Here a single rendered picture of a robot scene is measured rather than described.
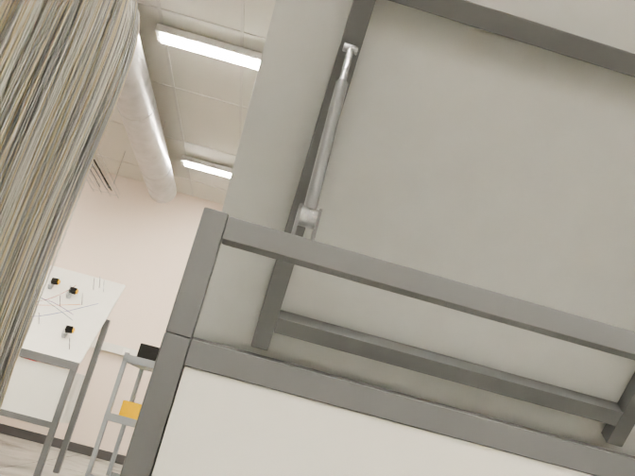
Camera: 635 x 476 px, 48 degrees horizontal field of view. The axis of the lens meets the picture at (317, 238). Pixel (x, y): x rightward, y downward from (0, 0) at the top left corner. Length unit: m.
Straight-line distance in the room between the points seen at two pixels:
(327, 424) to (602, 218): 0.80
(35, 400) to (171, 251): 3.57
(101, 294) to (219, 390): 5.50
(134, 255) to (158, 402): 8.00
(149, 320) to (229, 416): 7.81
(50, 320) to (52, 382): 0.59
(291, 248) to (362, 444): 0.31
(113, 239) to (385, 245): 7.71
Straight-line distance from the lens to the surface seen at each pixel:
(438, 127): 1.47
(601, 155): 1.57
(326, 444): 1.08
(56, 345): 6.09
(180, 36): 5.47
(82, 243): 9.18
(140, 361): 4.96
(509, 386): 1.71
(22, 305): 1.32
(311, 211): 1.13
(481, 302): 1.16
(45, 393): 5.95
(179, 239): 9.04
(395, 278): 1.12
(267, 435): 1.07
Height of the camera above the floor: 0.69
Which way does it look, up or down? 16 degrees up
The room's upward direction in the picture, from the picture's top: 15 degrees clockwise
